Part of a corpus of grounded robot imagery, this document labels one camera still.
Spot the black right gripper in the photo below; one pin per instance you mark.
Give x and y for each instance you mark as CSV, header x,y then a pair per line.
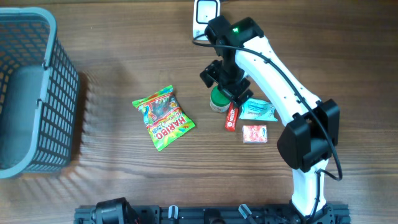
x,y
211,71

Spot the green lid plastic jar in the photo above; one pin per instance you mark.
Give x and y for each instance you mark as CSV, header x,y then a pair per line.
x,y
218,102

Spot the small red candy bar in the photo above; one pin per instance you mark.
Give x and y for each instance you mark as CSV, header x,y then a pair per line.
x,y
230,124

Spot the light blue tissue pack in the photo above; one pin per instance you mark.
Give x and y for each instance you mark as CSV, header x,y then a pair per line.
x,y
259,110

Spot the red snack packet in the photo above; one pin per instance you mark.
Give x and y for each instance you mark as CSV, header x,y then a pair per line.
x,y
255,134

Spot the green Haribo candy bag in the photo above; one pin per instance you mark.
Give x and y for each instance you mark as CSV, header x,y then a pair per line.
x,y
163,117

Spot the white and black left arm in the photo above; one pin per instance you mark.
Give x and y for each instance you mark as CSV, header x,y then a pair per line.
x,y
116,211

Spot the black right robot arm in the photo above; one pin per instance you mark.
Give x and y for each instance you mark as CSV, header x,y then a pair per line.
x,y
307,143

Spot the white barcode scanner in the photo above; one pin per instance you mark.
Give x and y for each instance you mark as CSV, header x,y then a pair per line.
x,y
204,11

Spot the grey mesh shopping basket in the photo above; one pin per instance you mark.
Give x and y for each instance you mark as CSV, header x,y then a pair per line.
x,y
39,94

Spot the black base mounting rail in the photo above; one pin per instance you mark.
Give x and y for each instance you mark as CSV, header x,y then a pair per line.
x,y
281,213

